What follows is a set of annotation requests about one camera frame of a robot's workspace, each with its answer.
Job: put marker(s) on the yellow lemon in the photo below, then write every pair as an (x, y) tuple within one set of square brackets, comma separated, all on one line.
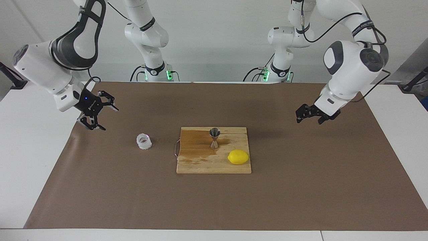
[(238, 157)]

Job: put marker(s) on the steel cocktail jigger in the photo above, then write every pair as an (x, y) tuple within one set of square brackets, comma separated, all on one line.
[(214, 133)]

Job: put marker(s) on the brown paper table mat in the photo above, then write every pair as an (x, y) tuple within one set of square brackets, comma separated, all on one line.
[(214, 201)]

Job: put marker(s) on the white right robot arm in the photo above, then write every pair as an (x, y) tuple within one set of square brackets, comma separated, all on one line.
[(40, 70)]

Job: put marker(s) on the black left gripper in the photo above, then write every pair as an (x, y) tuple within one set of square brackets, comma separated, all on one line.
[(318, 112)]

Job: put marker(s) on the blue object at table edge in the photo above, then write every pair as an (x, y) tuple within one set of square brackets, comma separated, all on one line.
[(425, 104)]

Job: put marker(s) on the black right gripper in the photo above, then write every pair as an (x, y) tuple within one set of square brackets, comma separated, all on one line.
[(88, 104)]

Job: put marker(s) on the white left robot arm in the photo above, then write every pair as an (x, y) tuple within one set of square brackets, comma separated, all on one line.
[(347, 73)]

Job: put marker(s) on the wooden cutting board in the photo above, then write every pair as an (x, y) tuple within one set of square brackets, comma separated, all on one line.
[(204, 164)]

